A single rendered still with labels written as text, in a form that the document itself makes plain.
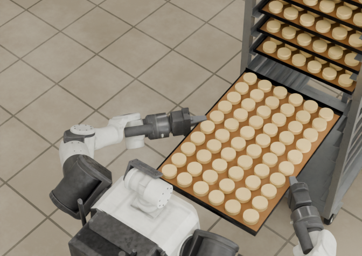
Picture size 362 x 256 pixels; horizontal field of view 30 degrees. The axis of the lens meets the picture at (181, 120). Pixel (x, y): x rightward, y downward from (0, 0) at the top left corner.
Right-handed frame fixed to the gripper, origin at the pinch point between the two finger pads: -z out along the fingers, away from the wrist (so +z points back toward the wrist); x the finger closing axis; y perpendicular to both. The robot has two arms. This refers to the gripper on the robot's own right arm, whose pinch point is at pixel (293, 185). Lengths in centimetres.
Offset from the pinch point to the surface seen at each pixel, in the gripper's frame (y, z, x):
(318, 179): -31, -45, -66
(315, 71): -19.6, -42.0, 6.6
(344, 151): -29.6, -26.2, -22.2
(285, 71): -23, -80, -31
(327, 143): -41, -64, -66
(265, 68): -9, -66, -12
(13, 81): 105, -148, -80
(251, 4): 2, -58, 28
